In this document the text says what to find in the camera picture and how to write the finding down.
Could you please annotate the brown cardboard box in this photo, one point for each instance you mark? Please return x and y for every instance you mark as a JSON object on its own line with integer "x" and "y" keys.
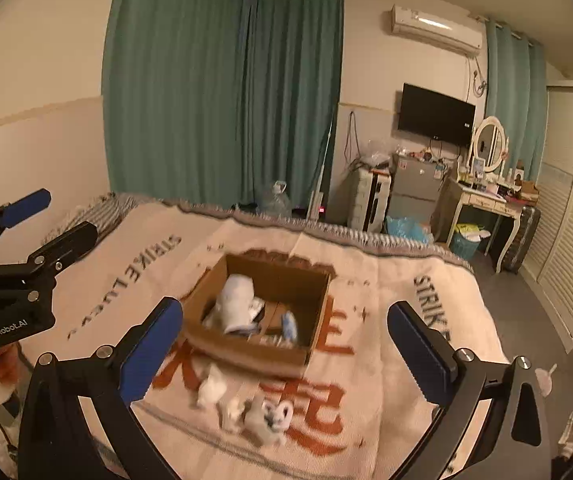
{"x": 303, "y": 290}

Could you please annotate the white louvered wardrobe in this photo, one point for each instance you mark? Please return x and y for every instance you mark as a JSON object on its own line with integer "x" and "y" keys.
{"x": 548, "y": 265}

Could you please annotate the dark upright suitcase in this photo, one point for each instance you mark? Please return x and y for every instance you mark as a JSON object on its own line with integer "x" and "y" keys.
{"x": 517, "y": 252}

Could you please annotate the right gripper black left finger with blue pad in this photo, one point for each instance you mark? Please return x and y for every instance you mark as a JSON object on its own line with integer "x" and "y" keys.
{"x": 55, "y": 439}

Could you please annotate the white sock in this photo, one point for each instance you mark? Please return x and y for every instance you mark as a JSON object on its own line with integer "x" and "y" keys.
{"x": 237, "y": 310}

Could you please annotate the clear water jug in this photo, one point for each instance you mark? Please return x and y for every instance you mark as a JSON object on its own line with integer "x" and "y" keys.
{"x": 274, "y": 200}

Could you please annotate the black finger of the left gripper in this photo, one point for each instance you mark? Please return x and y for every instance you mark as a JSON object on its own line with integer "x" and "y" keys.
{"x": 65, "y": 249}

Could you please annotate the small white folded cloth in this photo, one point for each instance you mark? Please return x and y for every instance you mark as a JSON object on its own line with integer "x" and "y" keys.
{"x": 212, "y": 388}

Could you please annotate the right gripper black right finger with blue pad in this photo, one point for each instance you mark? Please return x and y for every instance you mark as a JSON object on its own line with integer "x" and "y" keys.
{"x": 513, "y": 441}

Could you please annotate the green curtain right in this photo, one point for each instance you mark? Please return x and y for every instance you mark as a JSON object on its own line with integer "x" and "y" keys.
{"x": 517, "y": 94}

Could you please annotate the black wall television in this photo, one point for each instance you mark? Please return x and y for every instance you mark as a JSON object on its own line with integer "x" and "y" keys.
{"x": 437, "y": 116}

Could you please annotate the white wall air conditioner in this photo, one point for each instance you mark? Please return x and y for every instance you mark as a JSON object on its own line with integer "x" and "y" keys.
{"x": 443, "y": 33}

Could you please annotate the cream woven lettered blanket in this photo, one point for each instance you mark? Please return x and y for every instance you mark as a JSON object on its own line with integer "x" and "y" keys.
{"x": 357, "y": 410}

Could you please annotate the grey mini fridge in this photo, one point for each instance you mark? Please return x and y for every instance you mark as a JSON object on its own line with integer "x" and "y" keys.
{"x": 415, "y": 188}

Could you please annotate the white suitcase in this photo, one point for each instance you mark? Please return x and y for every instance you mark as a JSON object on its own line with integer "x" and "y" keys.
{"x": 369, "y": 199}

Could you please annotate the white pipe-cleaner flower toy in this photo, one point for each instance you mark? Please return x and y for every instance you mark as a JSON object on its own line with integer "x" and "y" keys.
{"x": 266, "y": 423}

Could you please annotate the white oval vanity mirror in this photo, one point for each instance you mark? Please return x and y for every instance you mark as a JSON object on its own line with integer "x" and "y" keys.
{"x": 490, "y": 146}

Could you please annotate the white dressing table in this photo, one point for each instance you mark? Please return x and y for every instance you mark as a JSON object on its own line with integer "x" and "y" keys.
{"x": 456, "y": 204}

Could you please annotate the blue plastic bag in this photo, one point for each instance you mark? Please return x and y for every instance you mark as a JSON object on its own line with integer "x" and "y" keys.
{"x": 409, "y": 229}

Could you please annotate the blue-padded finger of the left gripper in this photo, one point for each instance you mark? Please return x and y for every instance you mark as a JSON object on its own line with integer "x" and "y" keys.
{"x": 24, "y": 208}

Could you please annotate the blue tissue pack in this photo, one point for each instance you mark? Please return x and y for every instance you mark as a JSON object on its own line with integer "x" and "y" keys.
{"x": 289, "y": 327}

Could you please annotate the teal waste basket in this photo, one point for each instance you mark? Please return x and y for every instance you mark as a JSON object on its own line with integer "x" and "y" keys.
{"x": 466, "y": 239}

